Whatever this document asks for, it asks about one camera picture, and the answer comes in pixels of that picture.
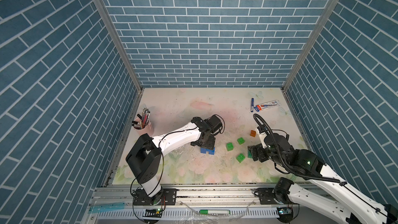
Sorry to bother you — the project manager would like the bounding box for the teal ruler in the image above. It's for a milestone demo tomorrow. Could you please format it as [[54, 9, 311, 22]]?
[[88, 202, 125, 214]]

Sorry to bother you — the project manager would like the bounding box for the green marker on rail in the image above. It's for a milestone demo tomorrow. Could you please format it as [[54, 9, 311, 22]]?
[[199, 209, 231, 215]]

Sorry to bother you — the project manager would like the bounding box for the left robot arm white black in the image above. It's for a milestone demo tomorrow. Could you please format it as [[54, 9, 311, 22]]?
[[125, 115, 225, 203]]

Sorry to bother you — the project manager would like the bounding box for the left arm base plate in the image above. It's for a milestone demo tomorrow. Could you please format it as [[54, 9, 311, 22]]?
[[133, 188, 177, 206]]

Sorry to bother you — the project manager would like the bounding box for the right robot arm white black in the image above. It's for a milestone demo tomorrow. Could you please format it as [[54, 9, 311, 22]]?
[[248, 114, 398, 224]]

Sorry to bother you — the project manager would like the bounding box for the aluminium front rail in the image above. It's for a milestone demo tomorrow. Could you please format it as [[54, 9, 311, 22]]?
[[83, 184, 312, 222]]

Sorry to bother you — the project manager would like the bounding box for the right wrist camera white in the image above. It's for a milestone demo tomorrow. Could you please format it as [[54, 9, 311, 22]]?
[[256, 126, 268, 149]]

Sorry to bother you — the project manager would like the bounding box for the bundle of pens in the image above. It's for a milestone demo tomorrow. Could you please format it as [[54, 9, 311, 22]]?
[[136, 108, 150, 128]]

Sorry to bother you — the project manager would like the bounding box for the green lego small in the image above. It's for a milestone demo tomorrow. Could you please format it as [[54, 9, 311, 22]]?
[[237, 138, 245, 145]]

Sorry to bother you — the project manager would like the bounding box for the white toothpaste tube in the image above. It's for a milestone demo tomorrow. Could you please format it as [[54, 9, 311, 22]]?
[[254, 100, 280, 112]]

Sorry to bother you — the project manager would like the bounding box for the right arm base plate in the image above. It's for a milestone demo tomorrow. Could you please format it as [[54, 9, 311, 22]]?
[[252, 188, 279, 205]]

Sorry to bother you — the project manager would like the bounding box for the blue marker pen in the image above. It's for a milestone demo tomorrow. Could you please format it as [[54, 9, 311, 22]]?
[[250, 98, 255, 113]]

